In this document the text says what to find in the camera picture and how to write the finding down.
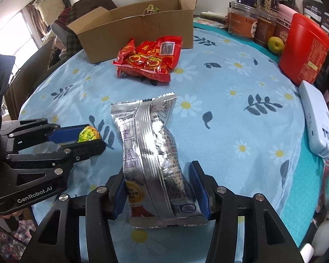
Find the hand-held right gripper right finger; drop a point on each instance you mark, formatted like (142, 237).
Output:
(198, 191)

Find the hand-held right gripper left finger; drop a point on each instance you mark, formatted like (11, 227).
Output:
(119, 197)

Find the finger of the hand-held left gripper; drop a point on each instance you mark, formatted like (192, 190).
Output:
(90, 149)
(65, 135)

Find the yellow green candy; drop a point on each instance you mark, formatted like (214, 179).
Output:
(89, 134)

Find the silver foil snack packet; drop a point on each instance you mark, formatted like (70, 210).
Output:
(150, 156)

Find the large cardboard box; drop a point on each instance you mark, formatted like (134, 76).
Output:
(112, 33)

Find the floral patterned cloth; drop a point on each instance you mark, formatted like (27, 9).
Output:
(8, 241)

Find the dark chair back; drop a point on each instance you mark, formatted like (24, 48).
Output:
(24, 82)

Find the blue floral tablecloth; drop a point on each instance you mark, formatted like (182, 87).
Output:
(235, 109)

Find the plaid garment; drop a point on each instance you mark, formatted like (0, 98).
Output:
(72, 38)

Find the small red snack bag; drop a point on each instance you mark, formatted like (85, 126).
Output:
(126, 50)

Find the window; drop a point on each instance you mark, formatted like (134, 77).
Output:
(8, 43)

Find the teal undercloth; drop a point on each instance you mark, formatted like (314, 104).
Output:
(307, 186)

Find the large red snack bag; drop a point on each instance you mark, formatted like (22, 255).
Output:
(153, 60)

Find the cream cushion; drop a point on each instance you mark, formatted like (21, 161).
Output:
(50, 5)

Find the white plastic container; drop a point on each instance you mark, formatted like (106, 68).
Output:
(323, 241)

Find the brown garment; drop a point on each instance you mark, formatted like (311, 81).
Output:
(93, 4)

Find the pale blue plastic device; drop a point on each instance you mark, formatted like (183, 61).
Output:
(315, 115)

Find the green apple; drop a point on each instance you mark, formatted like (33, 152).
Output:
(275, 45)

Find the orange label clear jar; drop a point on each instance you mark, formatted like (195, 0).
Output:
(241, 22)

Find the brown label clear jar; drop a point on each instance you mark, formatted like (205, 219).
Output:
(264, 28)

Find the red tin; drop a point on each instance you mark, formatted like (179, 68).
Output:
(304, 49)

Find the pink lid jar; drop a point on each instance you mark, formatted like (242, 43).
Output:
(286, 12)

